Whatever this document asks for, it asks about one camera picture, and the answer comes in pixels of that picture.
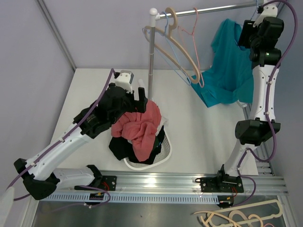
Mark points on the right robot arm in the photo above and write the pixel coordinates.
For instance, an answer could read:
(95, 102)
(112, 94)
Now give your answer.
(261, 124)

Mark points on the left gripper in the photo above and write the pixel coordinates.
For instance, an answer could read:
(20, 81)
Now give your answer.
(137, 106)

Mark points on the aluminium mounting rail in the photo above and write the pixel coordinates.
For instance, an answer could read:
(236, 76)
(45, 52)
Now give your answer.
(178, 183)

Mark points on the white slotted cable duct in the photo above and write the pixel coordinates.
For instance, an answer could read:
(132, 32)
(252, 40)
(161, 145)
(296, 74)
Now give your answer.
(133, 198)

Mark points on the salmon pink shirt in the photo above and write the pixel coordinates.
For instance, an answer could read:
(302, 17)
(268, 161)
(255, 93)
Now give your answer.
(140, 129)

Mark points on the pink wire hanger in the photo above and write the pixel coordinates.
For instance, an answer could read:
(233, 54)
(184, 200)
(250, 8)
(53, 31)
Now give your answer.
(192, 34)

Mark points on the black t shirt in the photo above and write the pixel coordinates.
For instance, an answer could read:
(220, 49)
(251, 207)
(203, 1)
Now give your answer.
(121, 149)

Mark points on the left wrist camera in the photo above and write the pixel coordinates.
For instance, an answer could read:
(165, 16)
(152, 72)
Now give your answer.
(124, 80)

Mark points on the beige hangers pile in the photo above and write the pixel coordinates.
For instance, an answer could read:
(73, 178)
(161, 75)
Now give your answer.
(256, 214)

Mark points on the light blue wire hanger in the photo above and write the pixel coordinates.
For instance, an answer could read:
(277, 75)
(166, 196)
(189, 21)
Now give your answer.
(150, 32)

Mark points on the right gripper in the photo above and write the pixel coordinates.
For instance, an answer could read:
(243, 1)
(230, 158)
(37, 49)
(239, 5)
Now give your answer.
(248, 29)

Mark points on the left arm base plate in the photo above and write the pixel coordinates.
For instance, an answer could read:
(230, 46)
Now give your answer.
(107, 183)

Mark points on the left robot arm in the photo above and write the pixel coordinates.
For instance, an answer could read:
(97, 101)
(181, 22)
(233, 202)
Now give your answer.
(41, 174)

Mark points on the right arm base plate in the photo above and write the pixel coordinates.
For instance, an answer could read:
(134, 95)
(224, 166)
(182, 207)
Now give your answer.
(220, 184)

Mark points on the metal clothes rack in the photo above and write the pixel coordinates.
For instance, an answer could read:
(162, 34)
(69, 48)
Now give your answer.
(256, 3)

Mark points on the white t shirt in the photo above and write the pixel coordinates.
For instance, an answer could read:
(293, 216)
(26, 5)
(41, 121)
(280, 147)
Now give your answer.
(162, 122)

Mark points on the white perforated basket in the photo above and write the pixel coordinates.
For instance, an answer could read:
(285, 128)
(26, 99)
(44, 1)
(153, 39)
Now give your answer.
(160, 158)

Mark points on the teal t shirt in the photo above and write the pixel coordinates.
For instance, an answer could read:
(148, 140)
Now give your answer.
(230, 77)

